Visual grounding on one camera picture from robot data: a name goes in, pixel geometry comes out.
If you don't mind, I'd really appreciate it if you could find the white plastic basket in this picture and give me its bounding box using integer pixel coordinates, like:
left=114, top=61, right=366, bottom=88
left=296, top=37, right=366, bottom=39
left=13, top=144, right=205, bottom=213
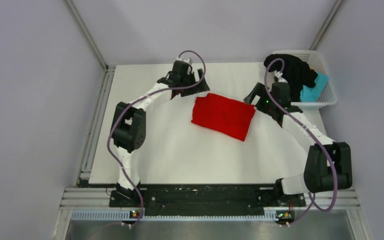
left=272, top=49, right=338, bottom=109

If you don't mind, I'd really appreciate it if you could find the white slotted cable duct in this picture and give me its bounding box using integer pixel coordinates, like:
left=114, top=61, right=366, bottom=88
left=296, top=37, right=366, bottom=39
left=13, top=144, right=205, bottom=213
left=70, top=210, right=294, bottom=222

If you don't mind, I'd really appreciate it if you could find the black t-shirt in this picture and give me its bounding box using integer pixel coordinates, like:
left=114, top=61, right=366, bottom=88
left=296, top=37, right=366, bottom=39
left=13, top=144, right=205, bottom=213
left=263, top=54, right=318, bottom=102

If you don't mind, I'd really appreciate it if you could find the aluminium frame rail left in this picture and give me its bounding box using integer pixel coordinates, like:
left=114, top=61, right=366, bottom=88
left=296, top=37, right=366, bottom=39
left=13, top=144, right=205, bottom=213
left=75, top=65, right=116, bottom=185

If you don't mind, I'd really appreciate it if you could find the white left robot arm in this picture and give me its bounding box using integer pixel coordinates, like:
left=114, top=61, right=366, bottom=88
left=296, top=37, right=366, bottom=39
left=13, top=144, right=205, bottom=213
left=106, top=58, right=210, bottom=207

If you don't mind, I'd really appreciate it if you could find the blue t-shirt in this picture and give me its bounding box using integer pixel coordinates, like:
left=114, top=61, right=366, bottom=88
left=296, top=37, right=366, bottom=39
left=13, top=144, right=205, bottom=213
left=300, top=71, right=329, bottom=103

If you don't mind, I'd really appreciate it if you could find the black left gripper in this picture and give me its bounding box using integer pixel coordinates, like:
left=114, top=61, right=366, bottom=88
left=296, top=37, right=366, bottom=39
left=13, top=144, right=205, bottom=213
left=180, top=69, right=210, bottom=98

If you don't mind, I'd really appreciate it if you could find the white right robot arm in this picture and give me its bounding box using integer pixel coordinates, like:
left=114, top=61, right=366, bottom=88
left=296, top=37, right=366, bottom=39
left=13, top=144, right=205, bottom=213
left=244, top=82, right=353, bottom=206

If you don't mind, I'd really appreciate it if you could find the red t-shirt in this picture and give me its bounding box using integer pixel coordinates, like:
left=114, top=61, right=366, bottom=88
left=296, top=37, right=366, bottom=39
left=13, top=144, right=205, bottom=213
left=191, top=93, right=256, bottom=142

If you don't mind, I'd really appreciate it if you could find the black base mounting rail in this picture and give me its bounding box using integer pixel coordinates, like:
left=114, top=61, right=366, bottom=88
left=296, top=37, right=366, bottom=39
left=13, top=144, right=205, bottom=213
left=109, top=184, right=306, bottom=217

